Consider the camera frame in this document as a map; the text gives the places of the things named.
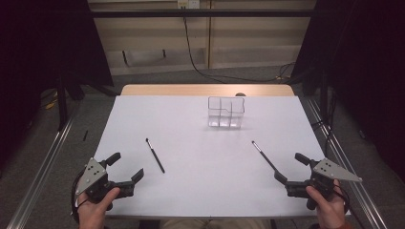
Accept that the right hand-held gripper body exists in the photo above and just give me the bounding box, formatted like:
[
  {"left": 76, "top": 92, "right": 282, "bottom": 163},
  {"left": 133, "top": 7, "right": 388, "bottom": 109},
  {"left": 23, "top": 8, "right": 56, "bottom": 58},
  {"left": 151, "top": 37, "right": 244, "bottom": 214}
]
[{"left": 285, "top": 157, "right": 363, "bottom": 212}]

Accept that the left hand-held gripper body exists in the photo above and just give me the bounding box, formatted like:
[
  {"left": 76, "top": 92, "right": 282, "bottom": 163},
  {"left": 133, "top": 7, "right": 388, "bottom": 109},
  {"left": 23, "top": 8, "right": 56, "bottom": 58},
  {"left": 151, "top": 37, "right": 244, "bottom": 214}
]
[{"left": 75, "top": 156, "right": 136, "bottom": 212}]

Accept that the clear acrylic organizer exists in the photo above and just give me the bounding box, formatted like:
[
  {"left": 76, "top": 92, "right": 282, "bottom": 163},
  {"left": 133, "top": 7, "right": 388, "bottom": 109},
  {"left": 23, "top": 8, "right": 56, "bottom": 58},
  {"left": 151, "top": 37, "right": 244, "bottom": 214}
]
[{"left": 207, "top": 95, "right": 246, "bottom": 130}]

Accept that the person's left hand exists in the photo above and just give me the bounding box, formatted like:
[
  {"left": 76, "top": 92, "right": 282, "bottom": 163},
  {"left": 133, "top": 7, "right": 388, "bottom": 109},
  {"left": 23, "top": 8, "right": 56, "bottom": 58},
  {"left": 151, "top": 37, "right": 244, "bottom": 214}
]
[{"left": 77, "top": 186, "right": 121, "bottom": 229}]

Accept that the person's right hand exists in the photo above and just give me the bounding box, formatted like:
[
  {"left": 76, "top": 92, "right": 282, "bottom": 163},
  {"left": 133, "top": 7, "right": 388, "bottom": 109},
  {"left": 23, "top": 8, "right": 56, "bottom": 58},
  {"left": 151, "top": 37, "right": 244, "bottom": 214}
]
[{"left": 305, "top": 178, "right": 349, "bottom": 229}]

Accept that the white table mat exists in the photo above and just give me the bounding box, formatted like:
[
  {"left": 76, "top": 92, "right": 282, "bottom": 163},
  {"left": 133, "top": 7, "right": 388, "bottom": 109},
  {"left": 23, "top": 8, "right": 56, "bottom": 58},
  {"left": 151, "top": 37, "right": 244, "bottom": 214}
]
[{"left": 94, "top": 94, "right": 352, "bottom": 219}]

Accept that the black curtain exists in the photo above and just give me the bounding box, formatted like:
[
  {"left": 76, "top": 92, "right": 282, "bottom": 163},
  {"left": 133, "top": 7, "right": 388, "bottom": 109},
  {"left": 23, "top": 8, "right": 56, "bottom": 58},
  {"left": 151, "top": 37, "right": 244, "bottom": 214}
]
[
  {"left": 0, "top": 0, "right": 115, "bottom": 173},
  {"left": 289, "top": 0, "right": 405, "bottom": 184}
]

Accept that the vertical wooden strip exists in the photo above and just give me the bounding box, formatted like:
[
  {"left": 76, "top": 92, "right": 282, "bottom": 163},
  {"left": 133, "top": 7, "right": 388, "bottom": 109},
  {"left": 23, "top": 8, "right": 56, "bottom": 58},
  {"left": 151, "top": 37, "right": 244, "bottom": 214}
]
[{"left": 205, "top": 0, "right": 213, "bottom": 70}]

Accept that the black horizontal bar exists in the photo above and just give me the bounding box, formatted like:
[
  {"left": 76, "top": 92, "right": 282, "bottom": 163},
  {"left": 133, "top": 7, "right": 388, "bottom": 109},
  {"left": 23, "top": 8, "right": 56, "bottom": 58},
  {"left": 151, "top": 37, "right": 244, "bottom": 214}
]
[{"left": 89, "top": 9, "right": 317, "bottom": 19}]

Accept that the metal floor rail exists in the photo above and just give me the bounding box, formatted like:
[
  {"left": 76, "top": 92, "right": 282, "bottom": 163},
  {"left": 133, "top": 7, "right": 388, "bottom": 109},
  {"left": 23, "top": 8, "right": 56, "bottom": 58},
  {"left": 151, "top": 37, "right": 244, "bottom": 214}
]
[
  {"left": 306, "top": 97, "right": 389, "bottom": 229},
  {"left": 5, "top": 106, "right": 82, "bottom": 229}
]

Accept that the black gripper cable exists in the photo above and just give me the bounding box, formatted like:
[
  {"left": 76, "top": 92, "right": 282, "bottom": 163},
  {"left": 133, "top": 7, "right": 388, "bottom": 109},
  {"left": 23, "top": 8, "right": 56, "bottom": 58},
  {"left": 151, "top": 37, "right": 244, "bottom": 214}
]
[
  {"left": 70, "top": 173, "right": 89, "bottom": 224},
  {"left": 332, "top": 183, "right": 352, "bottom": 215}
]

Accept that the black wall cable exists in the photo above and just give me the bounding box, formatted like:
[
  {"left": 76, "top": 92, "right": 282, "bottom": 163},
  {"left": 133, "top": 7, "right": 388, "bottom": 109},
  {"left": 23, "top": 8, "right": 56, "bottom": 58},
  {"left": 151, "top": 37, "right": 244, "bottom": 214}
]
[{"left": 181, "top": 6, "right": 297, "bottom": 85}]

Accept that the white wall socket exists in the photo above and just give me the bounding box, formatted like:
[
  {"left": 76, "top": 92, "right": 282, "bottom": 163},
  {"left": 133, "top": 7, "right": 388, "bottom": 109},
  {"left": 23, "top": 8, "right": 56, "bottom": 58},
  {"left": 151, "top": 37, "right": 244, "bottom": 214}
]
[{"left": 177, "top": 0, "right": 202, "bottom": 10}]

